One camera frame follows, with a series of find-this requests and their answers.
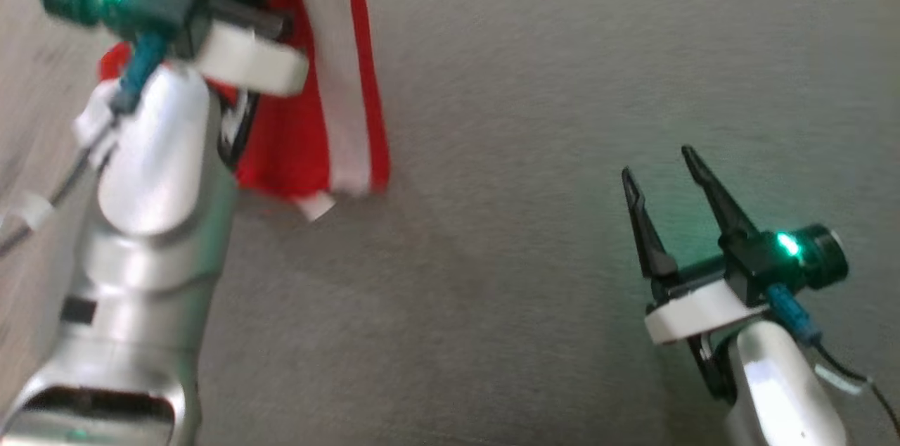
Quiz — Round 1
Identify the grey fabric sofa seat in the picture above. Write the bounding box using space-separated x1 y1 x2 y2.
70 0 900 446

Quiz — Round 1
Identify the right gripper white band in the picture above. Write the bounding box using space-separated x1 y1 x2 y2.
622 145 771 402

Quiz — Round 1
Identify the red jersey with white stripes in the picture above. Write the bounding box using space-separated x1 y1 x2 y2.
98 0 391 222

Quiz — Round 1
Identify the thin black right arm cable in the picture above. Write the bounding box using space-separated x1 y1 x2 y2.
765 284 900 436

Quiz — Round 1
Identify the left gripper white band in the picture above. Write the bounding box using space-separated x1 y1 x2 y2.
191 0 309 96

